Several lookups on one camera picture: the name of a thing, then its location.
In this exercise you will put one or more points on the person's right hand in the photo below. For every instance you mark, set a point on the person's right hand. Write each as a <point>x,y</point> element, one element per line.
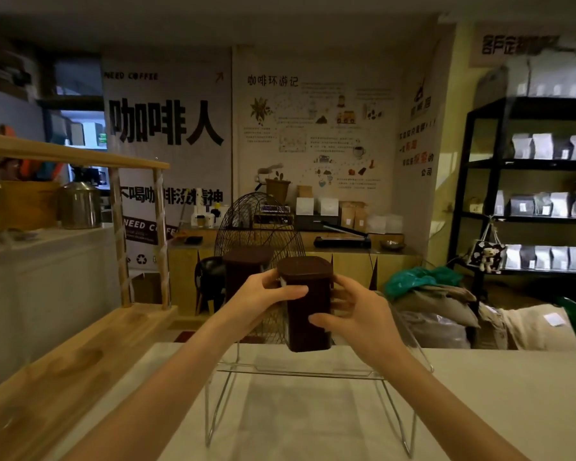
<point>365,321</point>

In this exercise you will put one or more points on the person's left hand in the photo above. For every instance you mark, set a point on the person's left hand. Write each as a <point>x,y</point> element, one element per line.
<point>254,302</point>

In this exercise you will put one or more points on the person's right thumb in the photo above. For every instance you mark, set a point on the person's right thumb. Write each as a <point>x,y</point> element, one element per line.
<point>327,322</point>

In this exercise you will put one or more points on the person's left thumb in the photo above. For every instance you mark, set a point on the person's left thumb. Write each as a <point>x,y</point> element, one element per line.
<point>290,293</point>

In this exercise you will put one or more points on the dark brown square canister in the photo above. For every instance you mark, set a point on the dark brown square canister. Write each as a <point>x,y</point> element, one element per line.
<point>245,268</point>
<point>308,307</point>

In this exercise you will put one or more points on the person's left forearm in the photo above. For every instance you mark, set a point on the person's left forearm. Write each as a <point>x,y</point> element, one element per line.
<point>168,393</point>

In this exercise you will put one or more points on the person's right forearm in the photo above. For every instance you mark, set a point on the person's right forearm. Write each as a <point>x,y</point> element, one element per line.
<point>441,408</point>

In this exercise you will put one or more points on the wooden counter cabinet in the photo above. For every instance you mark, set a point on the wooden counter cabinet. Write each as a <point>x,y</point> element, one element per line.
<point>355,266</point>

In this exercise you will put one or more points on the black heat sealer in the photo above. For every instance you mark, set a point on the black heat sealer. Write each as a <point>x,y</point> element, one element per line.
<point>341,240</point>

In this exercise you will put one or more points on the black stool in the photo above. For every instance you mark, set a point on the black stool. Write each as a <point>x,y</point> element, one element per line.
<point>209,283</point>

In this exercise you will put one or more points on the white paper pouch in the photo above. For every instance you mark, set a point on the white paper pouch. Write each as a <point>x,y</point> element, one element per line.
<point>304,205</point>
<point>329,206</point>

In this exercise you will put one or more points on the brown kraft paper bag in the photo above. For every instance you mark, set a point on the brown kraft paper bag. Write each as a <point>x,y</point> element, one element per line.
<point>361,216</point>
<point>348,215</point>

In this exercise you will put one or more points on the small dark bowl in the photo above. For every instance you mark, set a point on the small dark bowl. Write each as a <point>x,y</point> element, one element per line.
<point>393,245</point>

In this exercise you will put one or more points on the brown bucket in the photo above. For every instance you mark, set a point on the brown bucket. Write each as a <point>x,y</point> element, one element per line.
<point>278,191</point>

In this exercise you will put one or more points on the grey burlap sack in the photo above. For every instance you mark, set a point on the grey burlap sack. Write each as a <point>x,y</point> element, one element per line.
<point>437,314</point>

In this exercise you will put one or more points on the white boxes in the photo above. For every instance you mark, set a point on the white boxes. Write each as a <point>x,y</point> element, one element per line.
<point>385,224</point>

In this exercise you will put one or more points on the small paper cup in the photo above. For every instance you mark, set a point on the small paper cup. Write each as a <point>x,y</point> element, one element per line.
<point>200,220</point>

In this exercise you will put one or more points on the white bottle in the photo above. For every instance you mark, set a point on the white bottle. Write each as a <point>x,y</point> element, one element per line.
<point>199,202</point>

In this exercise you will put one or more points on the illustrated coffee journey poster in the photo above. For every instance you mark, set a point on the illustrated coffee journey poster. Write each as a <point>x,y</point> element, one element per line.
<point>317,124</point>

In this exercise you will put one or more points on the hanging plush toy charm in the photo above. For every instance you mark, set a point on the hanging plush toy charm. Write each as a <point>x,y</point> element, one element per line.
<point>488,256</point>

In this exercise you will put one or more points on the white cloth sack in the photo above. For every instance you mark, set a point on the white cloth sack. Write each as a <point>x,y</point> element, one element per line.
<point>528,328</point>

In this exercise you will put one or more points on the narrow poster with red lettering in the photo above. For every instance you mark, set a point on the narrow poster with red lettering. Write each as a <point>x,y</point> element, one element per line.
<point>420,139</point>

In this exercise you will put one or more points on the white poster with black lettering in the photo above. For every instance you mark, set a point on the white poster with black lettering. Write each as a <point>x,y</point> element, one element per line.
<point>173,124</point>

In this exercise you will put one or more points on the black metal shelving unit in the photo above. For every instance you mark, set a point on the black metal shelving unit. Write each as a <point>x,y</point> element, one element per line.
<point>480,163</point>

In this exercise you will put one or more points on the light wooden shelf stand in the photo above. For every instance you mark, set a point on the light wooden shelf stand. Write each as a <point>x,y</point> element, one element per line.
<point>77,360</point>

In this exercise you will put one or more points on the row of white coffee bags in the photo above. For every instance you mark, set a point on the row of white coffee bags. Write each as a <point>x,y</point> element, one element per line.
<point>542,146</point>
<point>547,204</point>
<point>542,257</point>

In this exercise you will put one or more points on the silver metal canister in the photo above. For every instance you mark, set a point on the silver metal canister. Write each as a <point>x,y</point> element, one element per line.
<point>80,206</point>

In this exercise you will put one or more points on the orange and teal utensils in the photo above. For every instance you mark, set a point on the orange and teal utensils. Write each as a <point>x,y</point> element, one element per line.
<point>33,168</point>

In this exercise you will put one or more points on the yellow round container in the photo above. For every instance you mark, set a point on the yellow round container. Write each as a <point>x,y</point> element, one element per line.
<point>19,204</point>

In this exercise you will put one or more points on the cluttered storage shelf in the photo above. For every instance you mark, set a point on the cluttered storage shelf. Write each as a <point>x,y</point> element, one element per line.
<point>29,91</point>

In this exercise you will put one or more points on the pile of large white bags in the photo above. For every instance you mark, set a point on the pile of large white bags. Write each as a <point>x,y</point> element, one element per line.
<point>547,74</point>

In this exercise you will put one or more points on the wall sign with dark lettering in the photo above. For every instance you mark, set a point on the wall sign with dark lettering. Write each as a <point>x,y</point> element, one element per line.
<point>523,43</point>

